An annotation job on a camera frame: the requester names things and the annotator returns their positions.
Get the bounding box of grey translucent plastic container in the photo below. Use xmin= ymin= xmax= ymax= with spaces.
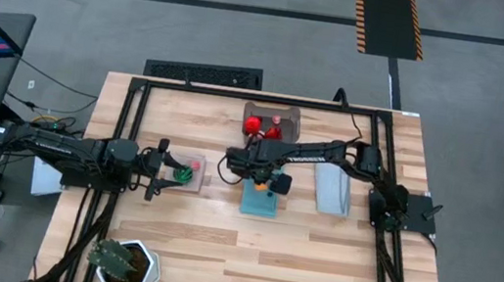
xmin=239 ymin=99 xmax=306 ymax=154

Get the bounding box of green cactus plant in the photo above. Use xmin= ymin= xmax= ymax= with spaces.
xmin=84 ymin=235 xmax=143 ymax=282

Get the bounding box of black orange striped floor mat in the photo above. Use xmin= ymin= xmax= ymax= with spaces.
xmin=344 ymin=0 xmax=432 ymax=63

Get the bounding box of black cable loop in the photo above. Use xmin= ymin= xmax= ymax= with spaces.
xmin=333 ymin=86 xmax=352 ymax=107

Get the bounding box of red strawberry toy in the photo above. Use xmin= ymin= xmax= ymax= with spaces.
xmin=265 ymin=123 xmax=284 ymax=142

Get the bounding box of green watermelon toy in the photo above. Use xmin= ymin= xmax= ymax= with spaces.
xmin=171 ymin=163 xmax=196 ymax=186

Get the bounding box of white hexagonal plant pot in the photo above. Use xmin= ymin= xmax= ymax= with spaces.
xmin=93 ymin=233 xmax=166 ymax=282

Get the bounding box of grey cloth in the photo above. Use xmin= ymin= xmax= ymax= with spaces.
xmin=308 ymin=162 xmax=357 ymax=219

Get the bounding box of white box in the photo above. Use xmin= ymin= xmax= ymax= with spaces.
xmin=29 ymin=155 xmax=68 ymax=199

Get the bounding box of blue cloth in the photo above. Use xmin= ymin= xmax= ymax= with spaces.
xmin=238 ymin=162 xmax=285 ymax=219

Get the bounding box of red tomato toy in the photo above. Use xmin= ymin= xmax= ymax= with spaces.
xmin=243 ymin=114 xmax=264 ymax=136

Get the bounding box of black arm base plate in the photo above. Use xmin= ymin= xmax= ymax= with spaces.
xmin=59 ymin=165 xmax=132 ymax=196
xmin=365 ymin=186 xmax=441 ymax=237

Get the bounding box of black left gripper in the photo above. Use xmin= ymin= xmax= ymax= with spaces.
xmin=128 ymin=134 xmax=198 ymax=208

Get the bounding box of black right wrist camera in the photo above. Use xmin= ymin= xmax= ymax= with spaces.
xmin=268 ymin=171 xmax=295 ymax=198

